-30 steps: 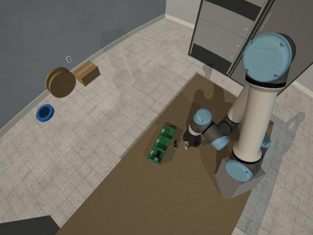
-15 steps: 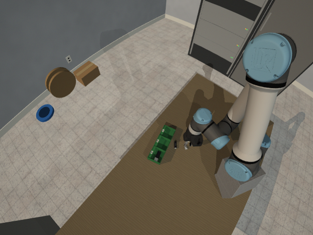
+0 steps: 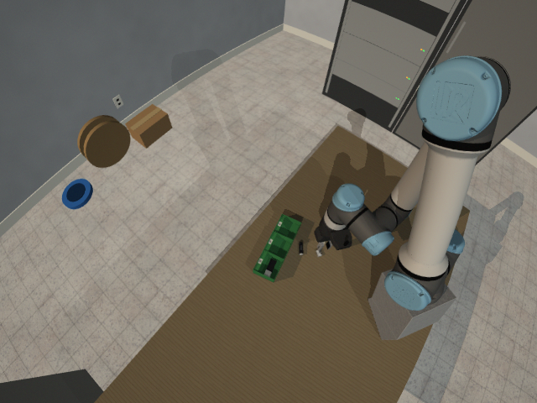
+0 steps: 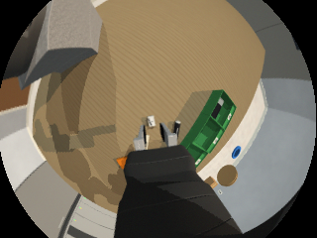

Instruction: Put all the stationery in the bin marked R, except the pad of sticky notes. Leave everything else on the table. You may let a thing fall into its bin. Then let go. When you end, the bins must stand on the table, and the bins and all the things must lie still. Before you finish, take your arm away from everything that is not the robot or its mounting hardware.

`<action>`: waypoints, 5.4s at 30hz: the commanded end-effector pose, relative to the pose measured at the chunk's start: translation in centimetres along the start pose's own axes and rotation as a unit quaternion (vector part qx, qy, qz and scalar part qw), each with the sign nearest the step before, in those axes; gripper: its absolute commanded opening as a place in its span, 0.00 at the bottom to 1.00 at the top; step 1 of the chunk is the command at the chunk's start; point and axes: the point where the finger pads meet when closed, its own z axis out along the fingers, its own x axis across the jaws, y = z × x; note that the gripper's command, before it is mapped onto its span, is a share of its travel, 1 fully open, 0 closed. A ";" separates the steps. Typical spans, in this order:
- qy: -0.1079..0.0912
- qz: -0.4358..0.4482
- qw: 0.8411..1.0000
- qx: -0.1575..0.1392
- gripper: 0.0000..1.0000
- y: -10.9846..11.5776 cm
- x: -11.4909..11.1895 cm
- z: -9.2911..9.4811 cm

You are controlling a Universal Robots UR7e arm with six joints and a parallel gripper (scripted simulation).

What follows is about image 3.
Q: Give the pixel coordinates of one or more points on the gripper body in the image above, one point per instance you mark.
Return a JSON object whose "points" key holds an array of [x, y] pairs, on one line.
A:
{"points": [[339, 235]]}

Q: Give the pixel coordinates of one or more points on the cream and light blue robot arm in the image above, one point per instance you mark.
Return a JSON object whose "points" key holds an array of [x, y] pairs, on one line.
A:
{"points": [[457, 99]]}

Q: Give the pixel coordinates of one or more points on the green rack of three bins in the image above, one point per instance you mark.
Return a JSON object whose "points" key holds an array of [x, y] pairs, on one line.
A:
{"points": [[285, 232]]}

